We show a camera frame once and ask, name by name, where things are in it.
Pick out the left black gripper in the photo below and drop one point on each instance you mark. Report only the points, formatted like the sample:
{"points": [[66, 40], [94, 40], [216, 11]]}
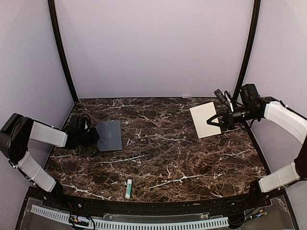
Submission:
{"points": [[95, 137]]}

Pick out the beige lined letter paper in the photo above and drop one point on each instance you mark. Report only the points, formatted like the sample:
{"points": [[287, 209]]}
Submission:
{"points": [[200, 114]]}

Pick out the white slotted cable duct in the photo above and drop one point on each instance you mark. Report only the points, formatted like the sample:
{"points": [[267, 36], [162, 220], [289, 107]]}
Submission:
{"points": [[130, 222]]}

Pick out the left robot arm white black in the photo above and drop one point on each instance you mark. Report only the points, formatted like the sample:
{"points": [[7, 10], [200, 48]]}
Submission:
{"points": [[19, 130]]}

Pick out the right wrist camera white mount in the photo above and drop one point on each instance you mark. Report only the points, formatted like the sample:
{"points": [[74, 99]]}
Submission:
{"points": [[224, 99]]}

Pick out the black frame post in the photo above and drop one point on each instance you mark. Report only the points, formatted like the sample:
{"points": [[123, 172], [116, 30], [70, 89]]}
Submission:
{"points": [[249, 46], [60, 48]]}

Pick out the white green glue stick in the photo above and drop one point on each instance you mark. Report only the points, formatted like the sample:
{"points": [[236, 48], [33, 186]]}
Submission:
{"points": [[128, 189]]}

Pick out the clear acrylic front plate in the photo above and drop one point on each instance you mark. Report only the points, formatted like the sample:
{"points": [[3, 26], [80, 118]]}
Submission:
{"points": [[155, 218]]}

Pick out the left black frame post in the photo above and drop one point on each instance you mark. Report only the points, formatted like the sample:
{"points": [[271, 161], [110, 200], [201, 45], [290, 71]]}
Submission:
{"points": [[60, 48]]}

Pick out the grey blue envelope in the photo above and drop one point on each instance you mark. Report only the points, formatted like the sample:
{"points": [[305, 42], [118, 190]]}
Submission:
{"points": [[109, 136]]}

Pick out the right black frame post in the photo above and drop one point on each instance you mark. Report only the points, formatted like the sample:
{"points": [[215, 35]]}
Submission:
{"points": [[249, 46]]}

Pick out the black curved front rail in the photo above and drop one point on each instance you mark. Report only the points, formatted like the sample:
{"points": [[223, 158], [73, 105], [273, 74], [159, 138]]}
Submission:
{"points": [[99, 207]]}

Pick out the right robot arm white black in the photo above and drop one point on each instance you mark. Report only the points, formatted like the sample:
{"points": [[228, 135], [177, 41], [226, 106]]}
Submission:
{"points": [[254, 107]]}

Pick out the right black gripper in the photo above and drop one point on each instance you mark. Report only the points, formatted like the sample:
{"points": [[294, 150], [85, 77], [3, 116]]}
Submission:
{"points": [[225, 122]]}

